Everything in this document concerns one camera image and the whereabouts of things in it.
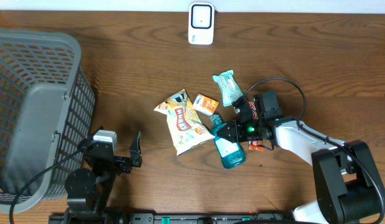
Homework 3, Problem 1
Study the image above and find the red Top chocolate bar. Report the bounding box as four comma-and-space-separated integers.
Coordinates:
248, 101, 265, 152

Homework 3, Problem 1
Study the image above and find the blue mouthwash bottle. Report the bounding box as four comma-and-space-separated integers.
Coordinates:
210, 114, 246, 169

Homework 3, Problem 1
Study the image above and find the small orange white box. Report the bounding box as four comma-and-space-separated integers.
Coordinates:
193, 94, 219, 116

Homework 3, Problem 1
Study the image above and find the teal wet wipes pack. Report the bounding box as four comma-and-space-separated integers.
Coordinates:
213, 70, 243, 106

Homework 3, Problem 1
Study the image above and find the yellow snack chip bag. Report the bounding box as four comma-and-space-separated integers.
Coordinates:
154, 89, 215, 156

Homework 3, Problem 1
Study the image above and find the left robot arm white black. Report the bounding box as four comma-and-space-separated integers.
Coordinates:
61, 129, 142, 223

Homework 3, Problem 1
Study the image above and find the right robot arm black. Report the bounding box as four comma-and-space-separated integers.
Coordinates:
215, 100, 385, 223

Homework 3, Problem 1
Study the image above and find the white black barcode scanner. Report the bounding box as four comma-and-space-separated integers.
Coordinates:
188, 2, 215, 45

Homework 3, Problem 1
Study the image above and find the grey plastic shopping basket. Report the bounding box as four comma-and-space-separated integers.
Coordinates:
0, 29, 96, 213

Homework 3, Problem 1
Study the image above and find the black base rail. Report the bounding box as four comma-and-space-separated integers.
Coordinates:
48, 212, 294, 224

